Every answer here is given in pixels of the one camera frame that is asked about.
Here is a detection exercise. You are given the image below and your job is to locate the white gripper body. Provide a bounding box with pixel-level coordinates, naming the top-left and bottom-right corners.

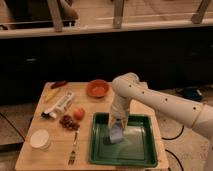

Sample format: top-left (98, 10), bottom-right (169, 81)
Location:
top-left (108, 113), bottom-right (128, 129)

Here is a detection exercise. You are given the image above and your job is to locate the white round lid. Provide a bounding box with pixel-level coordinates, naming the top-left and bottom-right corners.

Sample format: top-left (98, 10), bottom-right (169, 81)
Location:
top-left (30, 129), bottom-right (50, 149)

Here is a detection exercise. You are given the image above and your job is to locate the silver fork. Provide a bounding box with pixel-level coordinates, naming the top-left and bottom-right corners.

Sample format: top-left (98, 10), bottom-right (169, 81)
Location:
top-left (68, 131), bottom-right (79, 165)

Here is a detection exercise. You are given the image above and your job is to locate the green plastic tray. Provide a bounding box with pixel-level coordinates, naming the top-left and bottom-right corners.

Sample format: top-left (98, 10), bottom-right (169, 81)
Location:
top-left (88, 113), bottom-right (158, 168)

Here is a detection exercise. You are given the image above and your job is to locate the orange bowl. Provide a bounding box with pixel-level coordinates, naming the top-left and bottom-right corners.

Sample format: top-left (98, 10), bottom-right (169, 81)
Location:
top-left (86, 79), bottom-right (109, 98)

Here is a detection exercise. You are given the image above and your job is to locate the black cable on floor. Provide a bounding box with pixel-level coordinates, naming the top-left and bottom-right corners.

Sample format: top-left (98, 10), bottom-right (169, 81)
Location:
top-left (161, 123), bottom-right (185, 171)

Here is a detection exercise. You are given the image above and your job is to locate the red chili pepper toy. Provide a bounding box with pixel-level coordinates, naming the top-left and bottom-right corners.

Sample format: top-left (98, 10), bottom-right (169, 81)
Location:
top-left (51, 81), bottom-right (67, 89)

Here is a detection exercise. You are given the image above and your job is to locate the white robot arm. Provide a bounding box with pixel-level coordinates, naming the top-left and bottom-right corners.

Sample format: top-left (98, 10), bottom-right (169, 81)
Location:
top-left (108, 72), bottom-right (213, 171)

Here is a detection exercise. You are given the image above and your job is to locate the orange round fruit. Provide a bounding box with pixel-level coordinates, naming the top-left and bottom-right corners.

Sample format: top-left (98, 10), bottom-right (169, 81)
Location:
top-left (73, 108), bottom-right (85, 120)

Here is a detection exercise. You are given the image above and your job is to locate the blue sponge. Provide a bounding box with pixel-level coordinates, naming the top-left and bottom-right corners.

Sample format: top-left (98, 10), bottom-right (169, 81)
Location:
top-left (109, 124), bottom-right (123, 143)

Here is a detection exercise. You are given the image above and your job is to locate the bunch of red grapes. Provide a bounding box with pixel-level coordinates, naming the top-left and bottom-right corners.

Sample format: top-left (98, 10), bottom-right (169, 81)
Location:
top-left (59, 115), bottom-right (80, 131)

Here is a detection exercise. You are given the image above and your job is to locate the blue black device on floor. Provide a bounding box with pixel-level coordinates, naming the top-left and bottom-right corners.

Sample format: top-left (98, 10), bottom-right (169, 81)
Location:
top-left (178, 87), bottom-right (203, 102)

